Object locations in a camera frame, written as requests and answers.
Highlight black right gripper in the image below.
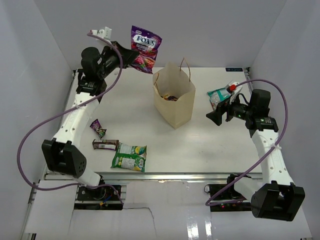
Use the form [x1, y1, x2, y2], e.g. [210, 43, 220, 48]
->
[206, 92, 254, 126]

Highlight brown paper bag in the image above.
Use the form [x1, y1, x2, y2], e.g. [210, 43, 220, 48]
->
[152, 62, 196, 129]

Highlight blue right table label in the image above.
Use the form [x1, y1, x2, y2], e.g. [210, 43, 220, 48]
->
[225, 67, 243, 72]

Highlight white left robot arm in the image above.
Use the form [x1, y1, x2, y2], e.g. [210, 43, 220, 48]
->
[41, 41, 139, 200]

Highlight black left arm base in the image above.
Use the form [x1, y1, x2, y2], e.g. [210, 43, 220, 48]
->
[74, 185, 123, 211]

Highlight green candy bag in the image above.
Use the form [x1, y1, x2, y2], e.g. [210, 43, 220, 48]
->
[111, 142, 147, 173]

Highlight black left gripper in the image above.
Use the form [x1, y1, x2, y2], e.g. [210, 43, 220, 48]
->
[98, 41, 140, 80]

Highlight teal snack packet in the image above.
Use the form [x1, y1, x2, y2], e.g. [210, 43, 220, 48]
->
[207, 88, 231, 111]

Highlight purple nut snack bag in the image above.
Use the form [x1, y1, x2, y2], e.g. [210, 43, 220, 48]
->
[166, 95, 178, 102]

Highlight aluminium front table rail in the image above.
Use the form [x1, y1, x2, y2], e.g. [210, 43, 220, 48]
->
[39, 172, 266, 183]

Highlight dark small candy packet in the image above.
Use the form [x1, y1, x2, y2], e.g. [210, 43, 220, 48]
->
[90, 119, 107, 139]

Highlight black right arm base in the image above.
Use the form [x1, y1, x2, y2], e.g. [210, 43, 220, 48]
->
[203, 184, 251, 213]

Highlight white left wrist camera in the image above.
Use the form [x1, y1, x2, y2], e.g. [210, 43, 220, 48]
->
[90, 26, 112, 41]

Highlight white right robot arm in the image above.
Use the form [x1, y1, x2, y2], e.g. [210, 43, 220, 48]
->
[206, 89, 305, 222]

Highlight brown chocolate bar wrapper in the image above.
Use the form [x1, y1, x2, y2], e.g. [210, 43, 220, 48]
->
[92, 139, 119, 151]

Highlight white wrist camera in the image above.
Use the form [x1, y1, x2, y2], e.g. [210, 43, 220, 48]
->
[225, 81, 243, 105]
[90, 26, 112, 41]

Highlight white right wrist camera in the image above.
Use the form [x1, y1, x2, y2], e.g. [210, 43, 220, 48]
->
[225, 81, 243, 105]

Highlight red purple candy bag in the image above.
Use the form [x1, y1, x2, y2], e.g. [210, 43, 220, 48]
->
[131, 25, 163, 74]

